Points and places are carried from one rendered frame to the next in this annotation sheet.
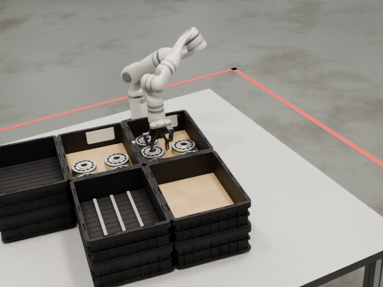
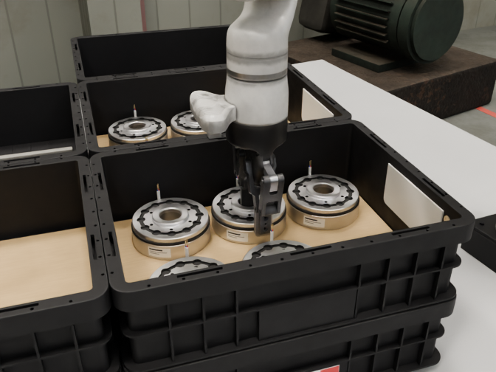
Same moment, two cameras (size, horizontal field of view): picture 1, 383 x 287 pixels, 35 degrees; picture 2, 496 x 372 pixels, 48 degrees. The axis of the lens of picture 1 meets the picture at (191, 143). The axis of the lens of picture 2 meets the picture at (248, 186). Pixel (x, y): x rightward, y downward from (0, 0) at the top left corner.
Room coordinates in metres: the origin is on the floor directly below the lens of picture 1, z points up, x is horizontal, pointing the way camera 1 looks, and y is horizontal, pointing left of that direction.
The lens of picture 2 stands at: (2.25, -0.49, 1.27)
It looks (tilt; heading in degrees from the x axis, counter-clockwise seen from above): 30 degrees down; 88
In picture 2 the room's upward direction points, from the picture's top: straight up
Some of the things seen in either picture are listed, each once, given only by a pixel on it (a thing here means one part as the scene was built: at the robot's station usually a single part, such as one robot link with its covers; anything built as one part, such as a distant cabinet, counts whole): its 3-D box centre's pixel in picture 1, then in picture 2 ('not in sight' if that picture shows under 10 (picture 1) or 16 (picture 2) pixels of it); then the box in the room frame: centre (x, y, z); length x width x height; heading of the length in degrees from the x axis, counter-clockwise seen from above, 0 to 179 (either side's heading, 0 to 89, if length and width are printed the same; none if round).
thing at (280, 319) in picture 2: (167, 147); (264, 226); (2.29, 0.11, 0.87); 0.40 x 0.30 x 0.11; 16
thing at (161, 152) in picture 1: (153, 151); (249, 205); (2.27, 0.17, 0.86); 0.10 x 0.10 x 0.01
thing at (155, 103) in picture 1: (152, 92); (262, 1); (2.29, 0.15, 1.14); 0.09 x 0.07 x 0.15; 55
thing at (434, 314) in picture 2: not in sight; (263, 291); (2.29, 0.11, 0.76); 0.40 x 0.30 x 0.12; 16
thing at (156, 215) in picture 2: not in sight; (170, 215); (2.17, 0.14, 0.86); 0.05 x 0.05 x 0.01
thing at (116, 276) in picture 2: (166, 136); (265, 192); (2.29, 0.11, 0.92); 0.40 x 0.30 x 0.02; 16
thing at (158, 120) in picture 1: (157, 115); (241, 91); (2.26, 0.13, 1.04); 0.11 x 0.09 x 0.06; 16
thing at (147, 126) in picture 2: not in sight; (137, 126); (2.08, 0.43, 0.86); 0.05 x 0.05 x 0.01
